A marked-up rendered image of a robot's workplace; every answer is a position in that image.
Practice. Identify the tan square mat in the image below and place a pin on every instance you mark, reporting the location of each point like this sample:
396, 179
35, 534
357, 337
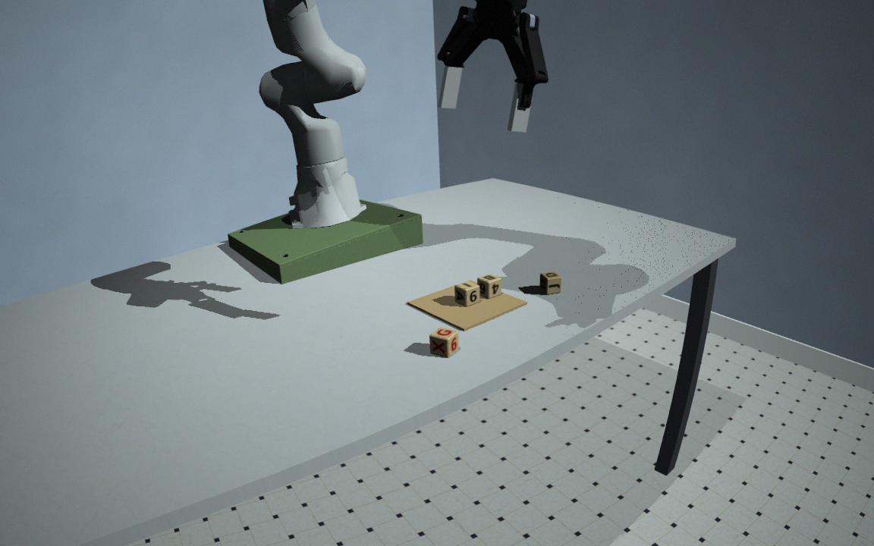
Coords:
442, 306

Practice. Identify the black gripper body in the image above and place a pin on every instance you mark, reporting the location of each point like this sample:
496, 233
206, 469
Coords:
506, 10

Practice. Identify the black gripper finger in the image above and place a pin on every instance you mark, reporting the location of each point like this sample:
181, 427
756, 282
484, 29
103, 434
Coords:
523, 48
465, 38

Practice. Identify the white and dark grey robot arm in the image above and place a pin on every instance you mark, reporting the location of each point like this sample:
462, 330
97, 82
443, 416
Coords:
326, 194

